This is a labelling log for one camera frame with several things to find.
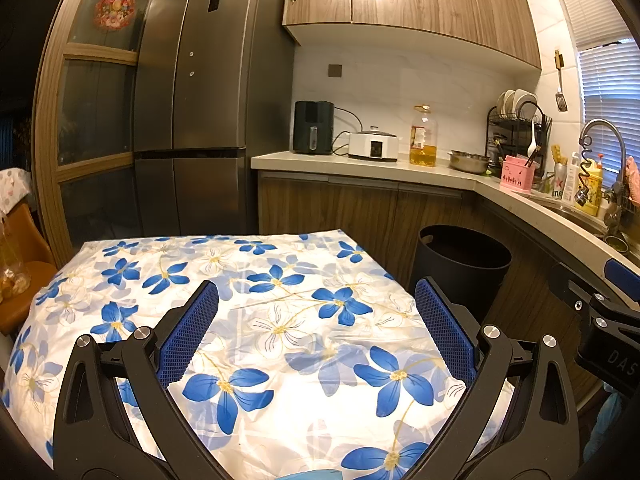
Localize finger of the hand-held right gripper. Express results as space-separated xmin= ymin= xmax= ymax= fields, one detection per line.
xmin=547 ymin=262 xmax=608 ymax=318
xmin=602 ymin=257 xmax=640 ymax=308

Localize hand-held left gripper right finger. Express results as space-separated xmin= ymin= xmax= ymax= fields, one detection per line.
xmin=400 ymin=276 xmax=581 ymax=480

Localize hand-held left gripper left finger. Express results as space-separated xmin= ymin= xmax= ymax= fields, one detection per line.
xmin=52 ymin=279 xmax=236 ymax=480

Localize black trash bin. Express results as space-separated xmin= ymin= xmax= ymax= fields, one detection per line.
xmin=409 ymin=224 xmax=513 ymax=326

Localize teal cloth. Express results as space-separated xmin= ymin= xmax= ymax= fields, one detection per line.
xmin=584 ymin=392 xmax=623 ymax=463

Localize steel sink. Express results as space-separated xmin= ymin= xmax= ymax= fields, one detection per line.
xmin=532 ymin=195 xmax=608 ymax=238

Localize blue flower tablecloth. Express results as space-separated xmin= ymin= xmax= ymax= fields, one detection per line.
xmin=0 ymin=229 xmax=516 ymax=480

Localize yellow bottle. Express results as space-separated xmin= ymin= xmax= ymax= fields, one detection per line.
xmin=574 ymin=156 xmax=603 ymax=217

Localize pink rubber glove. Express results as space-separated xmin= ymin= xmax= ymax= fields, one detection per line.
xmin=624 ymin=156 xmax=640 ymax=206

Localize white bottle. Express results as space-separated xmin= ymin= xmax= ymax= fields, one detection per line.
xmin=562 ymin=152 xmax=583 ymax=206

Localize pink utensil holder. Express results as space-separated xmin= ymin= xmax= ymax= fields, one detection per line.
xmin=501 ymin=155 xmax=541 ymax=196

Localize steel faucet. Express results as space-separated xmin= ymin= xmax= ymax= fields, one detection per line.
xmin=579 ymin=119 xmax=628 ymax=241

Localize steel bowl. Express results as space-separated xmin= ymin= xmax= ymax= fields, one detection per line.
xmin=447 ymin=149 xmax=493 ymax=175

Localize wooden lower cabinets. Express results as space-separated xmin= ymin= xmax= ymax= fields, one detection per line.
xmin=257 ymin=170 xmax=616 ymax=411

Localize black dish rack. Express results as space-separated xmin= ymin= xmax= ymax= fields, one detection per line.
xmin=486 ymin=89 xmax=553 ymax=183

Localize orange chair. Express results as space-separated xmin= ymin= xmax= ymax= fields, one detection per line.
xmin=0 ymin=202 xmax=58 ymax=336

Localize hanging spatula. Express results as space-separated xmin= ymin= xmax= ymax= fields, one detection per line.
xmin=554 ymin=50 xmax=568 ymax=112

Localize cooking oil bottle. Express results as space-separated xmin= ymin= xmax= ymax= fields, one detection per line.
xmin=409 ymin=105 xmax=438 ymax=167

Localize large white plate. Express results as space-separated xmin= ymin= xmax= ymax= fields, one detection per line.
xmin=514 ymin=89 xmax=541 ymax=120

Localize white electric cooker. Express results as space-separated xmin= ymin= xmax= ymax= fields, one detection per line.
xmin=348 ymin=126 xmax=401 ymax=162

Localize window blinds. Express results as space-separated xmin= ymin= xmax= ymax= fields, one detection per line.
xmin=552 ymin=0 xmax=640 ymax=188

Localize light stone countertop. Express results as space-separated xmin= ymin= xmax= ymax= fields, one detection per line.
xmin=251 ymin=151 xmax=640 ymax=281

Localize polka dot cloth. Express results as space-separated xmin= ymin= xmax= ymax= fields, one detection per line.
xmin=0 ymin=167 xmax=32 ymax=213

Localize black air fryer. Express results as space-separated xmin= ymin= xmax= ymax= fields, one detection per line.
xmin=293 ymin=100 xmax=335 ymax=155

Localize grey refrigerator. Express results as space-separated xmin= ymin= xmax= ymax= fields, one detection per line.
xmin=132 ymin=0 xmax=296 ymax=238

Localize wooden glass door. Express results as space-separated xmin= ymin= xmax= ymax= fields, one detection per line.
xmin=32 ymin=0 xmax=193 ymax=256

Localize wooden upper cabinet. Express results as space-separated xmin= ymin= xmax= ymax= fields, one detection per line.
xmin=282 ymin=0 xmax=543 ymax=71

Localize round red door decoration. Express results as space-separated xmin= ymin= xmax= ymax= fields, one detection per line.
xmin=94 ymin=0 xmax=142 ymax=32

